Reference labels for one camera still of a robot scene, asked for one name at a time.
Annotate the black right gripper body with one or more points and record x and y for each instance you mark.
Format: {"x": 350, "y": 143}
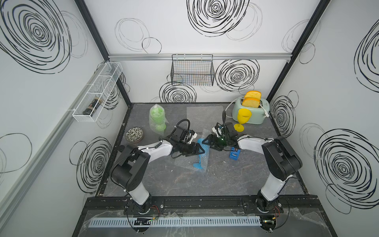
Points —
{"x": 224, "y": 139}

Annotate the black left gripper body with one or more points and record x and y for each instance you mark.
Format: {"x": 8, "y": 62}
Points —
{"x": 186, "y": 148}

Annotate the blue plastic wine glass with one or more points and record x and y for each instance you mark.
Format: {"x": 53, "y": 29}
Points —
{"x": 202, "y": 163}

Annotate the blue tape dispenser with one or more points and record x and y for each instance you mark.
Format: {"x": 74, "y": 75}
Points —
{"x": 234, "y": 154}

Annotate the green plastic wine glass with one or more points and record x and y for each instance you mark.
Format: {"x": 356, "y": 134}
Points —
{"x": 157, "y": 118}

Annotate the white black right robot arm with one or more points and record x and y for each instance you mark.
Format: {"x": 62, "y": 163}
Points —
{"x": 282, "y": 160}

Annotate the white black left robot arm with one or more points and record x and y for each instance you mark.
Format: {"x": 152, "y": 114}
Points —
{"x": 128, "y": 171}

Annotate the yellow plastic wine glass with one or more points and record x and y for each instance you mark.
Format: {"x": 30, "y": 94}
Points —
{"x": 243, "y": 117}

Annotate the mint green toaster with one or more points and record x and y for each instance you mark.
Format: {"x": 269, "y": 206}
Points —
{"x": 258, "y": 114}

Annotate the front yellow toast slice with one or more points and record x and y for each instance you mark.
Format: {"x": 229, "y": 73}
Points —
{"x": 251, "y": 102}

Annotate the yellow toast slice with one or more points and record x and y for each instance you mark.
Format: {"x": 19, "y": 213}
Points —
{"x": 251, "y": 102}
{"x": 253, "y": 94}

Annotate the rear yellow toast slice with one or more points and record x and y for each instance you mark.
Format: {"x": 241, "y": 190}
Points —
{"x": 253, "y": 94}

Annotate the patterned small bowl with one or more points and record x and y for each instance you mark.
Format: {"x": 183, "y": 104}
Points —
{"x": 134, "y": 135}

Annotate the dark item in shelf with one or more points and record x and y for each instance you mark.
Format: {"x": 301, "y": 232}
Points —
{"x": 92, "y": 107}

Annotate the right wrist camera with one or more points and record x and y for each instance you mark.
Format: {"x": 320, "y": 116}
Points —
{"x": 218, "y": 130}

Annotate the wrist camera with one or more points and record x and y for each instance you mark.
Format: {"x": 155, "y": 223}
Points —
{"x": 190, "y": 136}
{"x": 218, "y": 130}

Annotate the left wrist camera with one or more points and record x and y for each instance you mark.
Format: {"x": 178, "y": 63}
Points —
{"x": 190, "y": 136}

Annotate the black wire wall basket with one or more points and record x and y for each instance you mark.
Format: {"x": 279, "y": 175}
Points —
{"x": 192, "y": 73}

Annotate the aluminium wall rail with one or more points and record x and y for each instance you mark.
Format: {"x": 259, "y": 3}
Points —
{"x": 200, "y": 56}

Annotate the white slotted cable duct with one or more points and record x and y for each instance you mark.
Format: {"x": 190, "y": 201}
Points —
{"x": 140, "y": 222}

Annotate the white wire wall shelf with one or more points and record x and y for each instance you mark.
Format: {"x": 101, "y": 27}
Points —
{"x": 103, "y": 87}

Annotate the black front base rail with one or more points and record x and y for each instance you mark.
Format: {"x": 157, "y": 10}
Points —
{"x": 248, "y": 204}

